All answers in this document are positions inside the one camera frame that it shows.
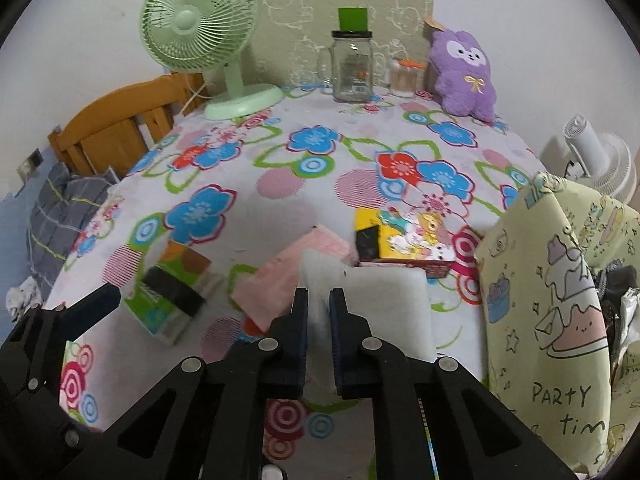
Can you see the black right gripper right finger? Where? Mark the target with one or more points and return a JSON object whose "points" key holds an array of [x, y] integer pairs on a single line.
{"points": [[431, 420]]}

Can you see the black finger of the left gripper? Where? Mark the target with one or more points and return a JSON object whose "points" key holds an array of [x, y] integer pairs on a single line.
{"points": [[92, 307]]}

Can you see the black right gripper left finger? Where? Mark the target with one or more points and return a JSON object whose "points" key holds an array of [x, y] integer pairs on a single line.
{"points": [[209, 423]]}

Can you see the black fuzzy sock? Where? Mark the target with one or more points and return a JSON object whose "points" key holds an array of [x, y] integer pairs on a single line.
{"points": [[614, 281]]}

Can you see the green tissue pack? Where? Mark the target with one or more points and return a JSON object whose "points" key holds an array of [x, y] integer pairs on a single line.
{"points": [[168, 292]]}

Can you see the grey plaid pillow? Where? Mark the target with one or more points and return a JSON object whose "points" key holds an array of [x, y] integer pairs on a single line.
{"points": [[64, 207]]}

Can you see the yellow cartoon storage box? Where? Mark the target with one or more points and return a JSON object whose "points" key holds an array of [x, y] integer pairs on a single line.
{"points": [[547, 346]]}

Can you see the pink cloth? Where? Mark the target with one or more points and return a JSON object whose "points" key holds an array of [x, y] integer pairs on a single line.
{"points": [[269, 292]]}

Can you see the wooden chair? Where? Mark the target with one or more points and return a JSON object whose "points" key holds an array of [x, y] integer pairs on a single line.
{"points": [[115, 131]]}

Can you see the red yellow snack box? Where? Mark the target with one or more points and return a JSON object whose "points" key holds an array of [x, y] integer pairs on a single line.
{"points": [[388, 237]]}

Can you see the floral tablecloth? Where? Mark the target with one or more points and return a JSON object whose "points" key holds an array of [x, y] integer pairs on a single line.
{"points": [[239, 191]]}

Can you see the white clip fan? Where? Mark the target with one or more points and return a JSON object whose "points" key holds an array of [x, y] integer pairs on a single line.
{"points": [[600, 160]]}

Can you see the green desk fan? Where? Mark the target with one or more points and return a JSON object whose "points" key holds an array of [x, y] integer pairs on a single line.
{"points": [[192, 36]]}

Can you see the cotton swab container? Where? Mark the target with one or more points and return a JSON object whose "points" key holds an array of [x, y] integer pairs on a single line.
{"points": [[403, 77]]}

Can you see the purple plush bunny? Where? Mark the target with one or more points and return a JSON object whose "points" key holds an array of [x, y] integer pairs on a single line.
{"points": [[463, 81]]}

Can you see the glass mason jar mug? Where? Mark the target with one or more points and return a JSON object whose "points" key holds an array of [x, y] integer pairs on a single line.
{"points": [[347, 66]]}

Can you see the green patterned cardboard panel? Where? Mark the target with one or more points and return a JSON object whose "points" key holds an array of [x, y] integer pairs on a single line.
{"points": [[291, 35]]}

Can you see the green cup behind jar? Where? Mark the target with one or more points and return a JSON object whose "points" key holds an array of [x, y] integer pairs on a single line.
{"points": [[353, 19]]}

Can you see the wall power outlet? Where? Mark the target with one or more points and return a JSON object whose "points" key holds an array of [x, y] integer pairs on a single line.
{"points": [[29, 165]]}

